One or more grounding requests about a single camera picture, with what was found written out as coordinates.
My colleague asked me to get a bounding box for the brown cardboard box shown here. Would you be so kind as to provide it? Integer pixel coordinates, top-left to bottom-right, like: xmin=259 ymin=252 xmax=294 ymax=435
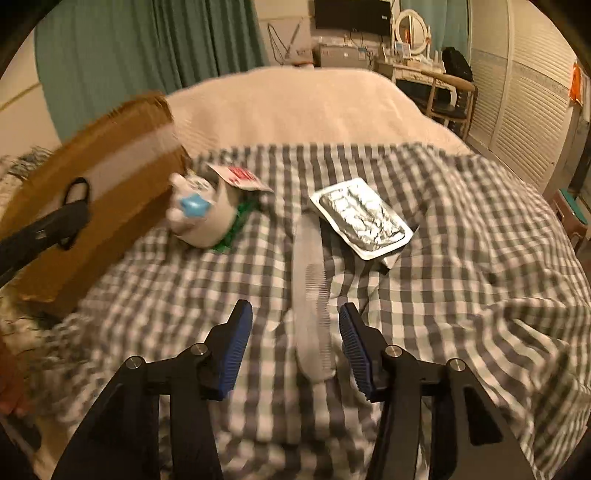
xmin=0 ymin=90 xmax=193 ymax=320

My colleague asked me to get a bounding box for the orange hanging cloth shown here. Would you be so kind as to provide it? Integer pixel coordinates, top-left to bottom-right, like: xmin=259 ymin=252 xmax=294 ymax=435
xmin=569 ymin=61 xmax=591 ymax=124

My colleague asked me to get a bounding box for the red and white packet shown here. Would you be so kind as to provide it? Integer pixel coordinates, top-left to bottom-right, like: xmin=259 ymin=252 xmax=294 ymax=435
xmin=205 ymin=161 xmax=276 ymax=193

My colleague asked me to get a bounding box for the black television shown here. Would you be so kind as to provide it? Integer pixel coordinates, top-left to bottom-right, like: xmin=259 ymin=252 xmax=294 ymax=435
xmin=314 ymin=0 xmax=391 ymax=37

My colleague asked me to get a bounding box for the silver foil blister pack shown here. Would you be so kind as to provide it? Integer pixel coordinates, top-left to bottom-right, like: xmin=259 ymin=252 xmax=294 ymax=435
xmin=308 ymin=178 xmax=415 ymax=262

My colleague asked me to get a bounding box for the grey comb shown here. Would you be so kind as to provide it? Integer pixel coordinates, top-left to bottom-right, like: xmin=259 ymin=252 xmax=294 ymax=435
xmin=291 ymin=209 xmax=339 ymax=382

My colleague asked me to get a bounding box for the teal stool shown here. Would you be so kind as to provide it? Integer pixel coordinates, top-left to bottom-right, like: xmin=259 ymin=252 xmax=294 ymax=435
xmin=551 ymin=188 xmax=590 ymax=253

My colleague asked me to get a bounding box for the white louvred wardrobe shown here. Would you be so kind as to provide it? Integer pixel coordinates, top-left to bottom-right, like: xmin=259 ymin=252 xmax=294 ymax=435
xmin=462 ymin=0 xmax=579 ymax=195

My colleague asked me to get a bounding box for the grey checkered blanket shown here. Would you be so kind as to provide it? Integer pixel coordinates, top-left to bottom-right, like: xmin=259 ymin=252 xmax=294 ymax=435
xmin=41 ymin=142 xmax=591 ymax=480

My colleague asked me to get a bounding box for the white oval mirror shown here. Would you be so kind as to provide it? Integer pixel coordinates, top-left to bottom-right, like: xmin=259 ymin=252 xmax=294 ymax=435
xmin=392 ymin=10 xmax=433 ymax=59

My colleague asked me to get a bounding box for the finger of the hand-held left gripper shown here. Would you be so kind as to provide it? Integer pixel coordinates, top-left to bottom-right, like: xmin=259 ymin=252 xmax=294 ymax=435
xmin=25 ymin=176 xmax=92 ymax=252

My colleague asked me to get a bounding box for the white dressing table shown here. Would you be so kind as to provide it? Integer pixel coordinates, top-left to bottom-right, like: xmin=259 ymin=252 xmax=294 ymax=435
xmin=375 ymin=56 xmax=447 ymax=87

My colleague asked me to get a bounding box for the wooden chair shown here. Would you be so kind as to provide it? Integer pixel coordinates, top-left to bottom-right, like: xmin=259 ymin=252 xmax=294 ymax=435
xmin=417 ymin=68 xmax=477 ymax=136

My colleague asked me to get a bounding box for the green curtain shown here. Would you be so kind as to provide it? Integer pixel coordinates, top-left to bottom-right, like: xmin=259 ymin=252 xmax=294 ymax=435
xmin=34 ymin=0 xmax=271 ymax=142

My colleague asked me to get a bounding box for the cream bed cover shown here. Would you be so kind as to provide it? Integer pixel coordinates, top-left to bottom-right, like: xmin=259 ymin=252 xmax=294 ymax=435
xmin=163 ymin=65 xmax=472 ymax=158

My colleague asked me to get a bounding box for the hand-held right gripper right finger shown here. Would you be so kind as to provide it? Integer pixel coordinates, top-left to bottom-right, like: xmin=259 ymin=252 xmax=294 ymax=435
xmin=338 ymin=302 xmax=536 ymax=480

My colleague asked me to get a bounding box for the black bag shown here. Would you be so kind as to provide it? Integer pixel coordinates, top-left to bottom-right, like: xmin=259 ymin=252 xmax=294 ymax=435
xmin=441 ymin=46 xmax=474 ymax=86

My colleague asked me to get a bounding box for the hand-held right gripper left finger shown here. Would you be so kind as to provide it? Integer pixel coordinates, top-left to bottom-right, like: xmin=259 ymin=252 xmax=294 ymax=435
xmin=51 ymin=299 xmax=254 ymax=480

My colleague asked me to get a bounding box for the grey printer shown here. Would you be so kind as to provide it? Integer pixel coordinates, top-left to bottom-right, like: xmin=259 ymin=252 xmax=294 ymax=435
xmin=312 ymin=42 xmax=376 ymax=70

